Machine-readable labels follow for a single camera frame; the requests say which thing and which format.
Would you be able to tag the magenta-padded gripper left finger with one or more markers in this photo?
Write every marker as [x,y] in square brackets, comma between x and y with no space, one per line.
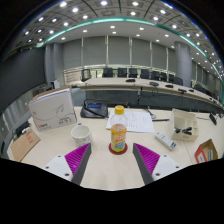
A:
[77,156]

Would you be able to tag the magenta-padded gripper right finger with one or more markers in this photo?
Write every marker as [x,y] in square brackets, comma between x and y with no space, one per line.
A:
[146,156]

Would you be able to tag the yellow-capped orange drink bottle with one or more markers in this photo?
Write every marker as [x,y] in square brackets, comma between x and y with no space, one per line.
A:
[118,136]

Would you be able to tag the white patterned paper cup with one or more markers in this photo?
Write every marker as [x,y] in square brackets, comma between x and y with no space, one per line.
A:
[81,135]

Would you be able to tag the white remote control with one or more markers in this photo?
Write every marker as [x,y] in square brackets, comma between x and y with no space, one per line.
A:
[165,140]

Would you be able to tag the white paper sheets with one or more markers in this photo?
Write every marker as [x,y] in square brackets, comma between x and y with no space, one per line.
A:
[140,121]

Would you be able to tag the black binder clip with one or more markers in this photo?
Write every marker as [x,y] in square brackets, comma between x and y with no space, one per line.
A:
[183,130]

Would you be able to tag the black desk phone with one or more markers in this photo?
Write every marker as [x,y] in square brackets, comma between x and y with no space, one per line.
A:
[95,110]

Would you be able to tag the white cardboard paper box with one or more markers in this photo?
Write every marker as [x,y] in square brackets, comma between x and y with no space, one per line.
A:
[53,111]

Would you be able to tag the beige cardboard organizer tray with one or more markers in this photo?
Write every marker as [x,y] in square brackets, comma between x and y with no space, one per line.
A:
[183,118]

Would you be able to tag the brown paper envelope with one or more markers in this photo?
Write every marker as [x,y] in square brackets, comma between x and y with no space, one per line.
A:
[24,145]

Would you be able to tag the open brown cardboard box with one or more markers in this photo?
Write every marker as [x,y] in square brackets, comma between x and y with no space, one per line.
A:
[201,155]

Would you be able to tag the long curved conference desk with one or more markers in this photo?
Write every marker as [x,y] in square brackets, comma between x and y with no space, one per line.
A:
[113,83]

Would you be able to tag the row of black office chairs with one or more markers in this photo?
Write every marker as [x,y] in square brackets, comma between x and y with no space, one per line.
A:
[133,72]

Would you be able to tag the round ceiling lights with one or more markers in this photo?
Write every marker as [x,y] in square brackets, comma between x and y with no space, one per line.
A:
[103,2]

